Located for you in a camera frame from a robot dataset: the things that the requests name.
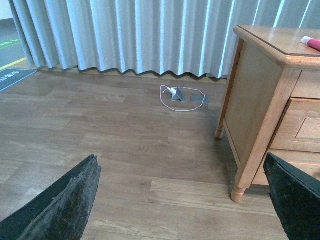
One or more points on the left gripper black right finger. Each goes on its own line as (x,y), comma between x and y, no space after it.
(295,196)

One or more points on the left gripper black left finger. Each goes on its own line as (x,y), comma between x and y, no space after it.
(62,211)

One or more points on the pink marker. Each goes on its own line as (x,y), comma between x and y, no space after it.
(311,42)

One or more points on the wooden nightstand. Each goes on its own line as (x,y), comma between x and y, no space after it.
(271,103)

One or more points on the closed metal floor plate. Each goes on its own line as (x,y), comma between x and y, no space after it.
(200,99)

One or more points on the dark floor sign mat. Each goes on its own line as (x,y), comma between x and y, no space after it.
(12,76)

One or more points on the open metal floor socket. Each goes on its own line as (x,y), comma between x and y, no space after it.
(179,96)

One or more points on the grey pleated curtain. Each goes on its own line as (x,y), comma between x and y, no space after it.
(180,36)

